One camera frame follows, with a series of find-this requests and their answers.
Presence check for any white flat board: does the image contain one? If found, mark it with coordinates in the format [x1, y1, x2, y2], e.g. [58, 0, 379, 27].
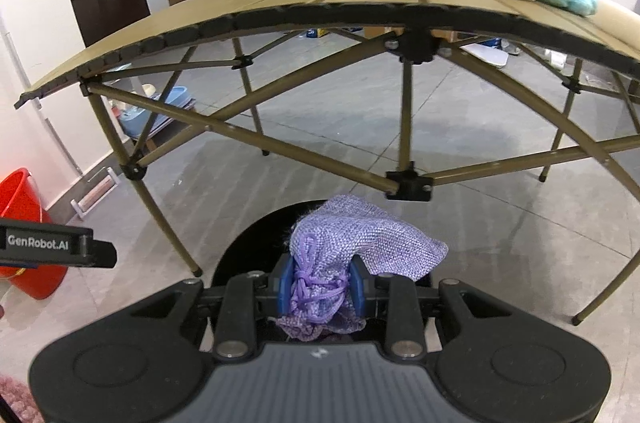
[459, 42, 509, 67]

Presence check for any blue plastic basin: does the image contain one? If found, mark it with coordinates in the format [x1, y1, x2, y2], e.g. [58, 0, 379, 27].
[117, 85, 194, 139]

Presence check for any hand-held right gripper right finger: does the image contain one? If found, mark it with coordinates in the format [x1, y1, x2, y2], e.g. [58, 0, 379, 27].
[348, 254, 511, 362]

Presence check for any red plastic bucket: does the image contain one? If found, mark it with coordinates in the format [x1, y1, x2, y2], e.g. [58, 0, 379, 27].
[0, 168, 69, 302]

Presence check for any pink patterned clothing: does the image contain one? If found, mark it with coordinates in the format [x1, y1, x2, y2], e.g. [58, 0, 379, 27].
[0, 375, 34, 423]

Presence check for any purple mesh drawstring pouch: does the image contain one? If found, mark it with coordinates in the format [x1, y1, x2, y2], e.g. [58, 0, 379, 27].
[275, 195, 450, 344]

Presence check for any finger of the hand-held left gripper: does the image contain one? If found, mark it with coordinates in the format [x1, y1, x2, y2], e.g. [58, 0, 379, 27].
[92, 241, 119, 269]

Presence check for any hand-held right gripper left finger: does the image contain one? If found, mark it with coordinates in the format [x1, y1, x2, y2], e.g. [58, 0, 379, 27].
[130, 254, 297, 362]

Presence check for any white pink floor brush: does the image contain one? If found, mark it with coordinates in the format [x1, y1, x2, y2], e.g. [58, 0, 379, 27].
[72, 170, 121, 222]

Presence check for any black trash bin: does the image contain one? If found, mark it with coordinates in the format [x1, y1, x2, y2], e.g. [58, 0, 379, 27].
[212, 200, 436, 290]

